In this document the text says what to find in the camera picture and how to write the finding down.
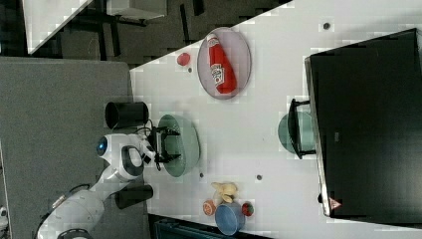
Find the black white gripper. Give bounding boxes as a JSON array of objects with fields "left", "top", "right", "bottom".
[{"left": 140, "top": 126, "right": 180, "bottom": 164}]

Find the mint green plastic strainer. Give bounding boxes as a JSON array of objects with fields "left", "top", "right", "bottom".
[{"left": 158, "top": 115, "right": 200, "bottom": 177}]

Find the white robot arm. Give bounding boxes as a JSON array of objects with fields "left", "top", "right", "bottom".
[{"left": 34, "top": 126, "right": 179, "bottom": 239}]

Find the black round utensil holder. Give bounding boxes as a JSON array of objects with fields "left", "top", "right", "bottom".
[{"left": 105, "top": 102, "right": 149, "bottom": 129}]

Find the black cylinder table corner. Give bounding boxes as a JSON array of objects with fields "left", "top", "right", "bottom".
[{"left": 114, "top": 185, "right": 153, "bottom": 209}]

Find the toy orange slice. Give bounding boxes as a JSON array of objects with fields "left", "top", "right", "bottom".
[{"left": 203, "top": 200, "right": 216, "bottom": 216}]

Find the beige plush mushroom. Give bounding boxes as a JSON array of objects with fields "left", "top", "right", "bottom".
[{"left": 211, "top": 182, "right": 237, "bottom": 205}]

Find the red plush ketchup bottle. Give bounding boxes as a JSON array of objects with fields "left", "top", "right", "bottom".
[{"left": 206, "top": 34, "right": 237, "bottom": 94}]

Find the blue bowl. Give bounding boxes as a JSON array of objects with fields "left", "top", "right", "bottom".
[{"left": 215, "top": 202, "right": 245, "bottom": 236}]

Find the small red toy tomato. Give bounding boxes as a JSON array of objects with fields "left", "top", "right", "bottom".
[{"left": 242, "top": 202, "right": 254, "bottom": 216}]

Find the grey round plate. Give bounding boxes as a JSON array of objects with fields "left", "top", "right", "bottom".
[{"left": 197, "top": 27, "right": 252, "bottom": 100}]

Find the small green cup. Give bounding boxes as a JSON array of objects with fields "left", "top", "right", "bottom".
[{"left": 278, "top": 112, "right": 315, "bottom": 153}]

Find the black silver toaster oven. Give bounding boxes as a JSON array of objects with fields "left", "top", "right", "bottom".
[{"left": 305, "top": 28, "right": 422, "bottom": 228}]

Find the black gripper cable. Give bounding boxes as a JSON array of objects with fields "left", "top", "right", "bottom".
[{"left": 133, "top": 119, "right": 157, "bottom": 138}]

